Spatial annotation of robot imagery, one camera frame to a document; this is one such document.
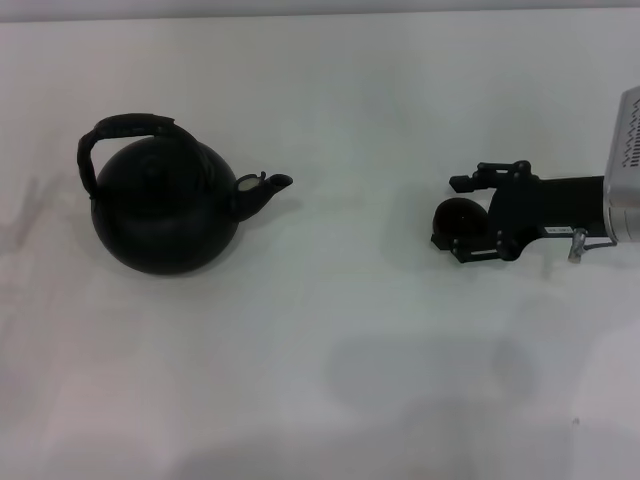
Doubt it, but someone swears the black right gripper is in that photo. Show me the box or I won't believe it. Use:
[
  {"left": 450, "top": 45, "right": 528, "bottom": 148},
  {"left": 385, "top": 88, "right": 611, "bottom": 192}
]
[{"left": 428, "top": 160, "right": 609, "bottom": 265}]

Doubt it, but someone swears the small dark teacup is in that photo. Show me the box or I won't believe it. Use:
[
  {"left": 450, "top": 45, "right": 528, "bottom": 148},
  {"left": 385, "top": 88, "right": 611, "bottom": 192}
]
[{"left": 432, "top": 197, "right": 489, "bottom": 242}]

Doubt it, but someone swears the black round teapot with handle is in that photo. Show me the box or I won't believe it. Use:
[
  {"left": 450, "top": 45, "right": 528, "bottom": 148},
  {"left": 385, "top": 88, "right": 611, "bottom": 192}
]
[{"left": 77, "top": 111, "right": 295, "bottom": 276}]

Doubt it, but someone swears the grey right gripper cable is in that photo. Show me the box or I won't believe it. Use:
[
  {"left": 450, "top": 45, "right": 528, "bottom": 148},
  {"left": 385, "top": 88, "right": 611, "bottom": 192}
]
[{"left": 566, "top": 227, "right": 619, "bottom": 264}]

